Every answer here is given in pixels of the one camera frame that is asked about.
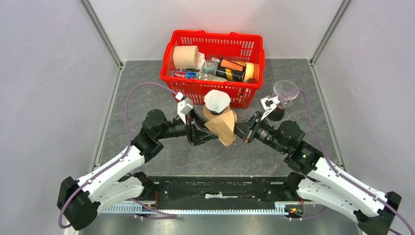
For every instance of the red plastic shopping basket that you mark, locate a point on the red plastic shopping basket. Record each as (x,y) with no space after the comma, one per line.
(233,46)

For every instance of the left aluminium frame post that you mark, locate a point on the left aluminium frame post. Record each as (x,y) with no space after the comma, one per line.
(88,7)

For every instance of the clear glass dripper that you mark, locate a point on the clear glass dripper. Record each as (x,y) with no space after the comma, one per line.
(286,91)

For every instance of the right aluminium frame post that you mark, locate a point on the right aluminium frame post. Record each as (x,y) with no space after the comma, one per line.
(330,30)

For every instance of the round wooden dripper holder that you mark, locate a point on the round wooden dripper holder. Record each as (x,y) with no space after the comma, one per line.
(209,115)

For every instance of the blue red small box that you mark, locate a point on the blue red small box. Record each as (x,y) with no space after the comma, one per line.
(187,74)

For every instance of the black orange can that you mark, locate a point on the black orange can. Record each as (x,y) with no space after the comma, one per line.
(229,70)

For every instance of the aluminium frame post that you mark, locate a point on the aluminium frame post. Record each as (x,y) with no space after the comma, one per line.
(330,30)
(88,7)

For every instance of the clear plastic bottle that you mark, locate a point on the clear plastic bottle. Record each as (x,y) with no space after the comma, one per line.
(208,68)

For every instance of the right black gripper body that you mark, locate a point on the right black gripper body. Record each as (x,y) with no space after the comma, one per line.
(265,132)

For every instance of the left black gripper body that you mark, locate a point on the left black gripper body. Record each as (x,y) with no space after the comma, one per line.
(177,128)

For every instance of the brown paper coffee filter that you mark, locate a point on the brown paper coffee filter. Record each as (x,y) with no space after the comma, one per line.
(223,126)

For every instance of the dark red black cup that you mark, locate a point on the dark red black cup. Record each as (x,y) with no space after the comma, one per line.
(276,115)

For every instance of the beige paper towel roll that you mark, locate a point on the beige paper towel roll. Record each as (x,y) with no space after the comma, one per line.
(185,57)

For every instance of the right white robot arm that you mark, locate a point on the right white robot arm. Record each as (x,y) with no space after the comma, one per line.
(318,179)

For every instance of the white slotted cable duct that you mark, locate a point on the white slotted cable duct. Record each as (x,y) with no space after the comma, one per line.
(134,208)

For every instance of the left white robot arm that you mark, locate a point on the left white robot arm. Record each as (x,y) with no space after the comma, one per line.
(81,200)

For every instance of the white paper coffee filter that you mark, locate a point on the white paper coffee filter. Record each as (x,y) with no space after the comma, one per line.
(217,101)

